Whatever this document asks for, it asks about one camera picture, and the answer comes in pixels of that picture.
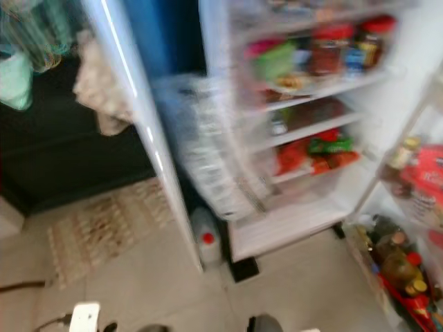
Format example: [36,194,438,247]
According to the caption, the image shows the glass fridge shelf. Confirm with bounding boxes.
[260,66,392,111]
[266,107,364,147]

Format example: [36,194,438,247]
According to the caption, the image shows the white fridge door with bins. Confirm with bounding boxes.
[343,62,443,332]

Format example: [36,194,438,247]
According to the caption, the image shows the black fridge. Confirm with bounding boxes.
[125,0,443,281]

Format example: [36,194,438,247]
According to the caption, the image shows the white low cabinet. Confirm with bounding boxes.
[0,197,23,239]

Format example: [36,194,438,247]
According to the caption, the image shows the black cabinet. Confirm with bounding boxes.
[0,55,156,212]

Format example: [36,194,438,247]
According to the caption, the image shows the mint green cloth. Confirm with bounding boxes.
[0,52,34,111]

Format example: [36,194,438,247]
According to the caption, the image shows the beige patterned floor mat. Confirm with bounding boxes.
[45,178,174,288]

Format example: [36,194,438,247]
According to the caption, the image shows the beige patterned towel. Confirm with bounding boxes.
[73,31,136,136]

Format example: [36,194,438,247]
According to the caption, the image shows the white side panel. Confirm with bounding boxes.
[80,0,206,272]

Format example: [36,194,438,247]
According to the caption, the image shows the clear bubble wrap sheet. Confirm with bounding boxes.
[154,73,271,219]

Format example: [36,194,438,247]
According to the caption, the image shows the red-capped white jug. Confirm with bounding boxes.
[192,207,224,267]

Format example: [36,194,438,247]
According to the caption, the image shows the pink-capped bottle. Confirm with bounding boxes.
[246,38,278,56]

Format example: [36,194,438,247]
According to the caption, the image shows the light green container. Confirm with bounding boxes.
[253,41,295,80]

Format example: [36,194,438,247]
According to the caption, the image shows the white crisper drawer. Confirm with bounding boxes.
[228,197,347,260]

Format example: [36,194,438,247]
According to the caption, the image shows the white plate with snacks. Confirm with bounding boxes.
[270,69,312,91]

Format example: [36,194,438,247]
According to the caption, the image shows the green snack packet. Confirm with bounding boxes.
[308,135,354,154]

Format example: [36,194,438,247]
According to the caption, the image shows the orange snack packet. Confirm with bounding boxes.
[311,151,361,172]

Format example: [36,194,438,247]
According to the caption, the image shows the red-lidded jar red contents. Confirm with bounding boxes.
[308,24,354,75]

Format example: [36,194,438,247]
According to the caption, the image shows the blue and white cup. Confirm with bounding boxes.
[343,47,364,75]

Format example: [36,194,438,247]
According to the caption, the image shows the dark bottle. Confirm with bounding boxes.
[367,218,399,246]

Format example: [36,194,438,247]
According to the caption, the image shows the red-lidded jar brown contents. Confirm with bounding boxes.
[356,15,395,66]

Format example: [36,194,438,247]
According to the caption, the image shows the gold-capped small bottle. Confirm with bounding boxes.
[388,137,423,187]

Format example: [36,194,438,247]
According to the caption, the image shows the amber brown bottle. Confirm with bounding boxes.
[381,249,419,291]

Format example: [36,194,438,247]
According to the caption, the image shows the red flour box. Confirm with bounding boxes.
[401,145,443,208]

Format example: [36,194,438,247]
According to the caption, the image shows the brown hose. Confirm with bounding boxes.
[0,279,48,291]

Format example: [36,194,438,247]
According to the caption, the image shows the colourful hanging cords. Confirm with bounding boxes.
[0,0,84,70]

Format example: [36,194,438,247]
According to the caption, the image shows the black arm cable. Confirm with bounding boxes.
[35,315,73,331]

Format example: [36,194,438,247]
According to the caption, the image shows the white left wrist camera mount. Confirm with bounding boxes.
[71,302,101,332]

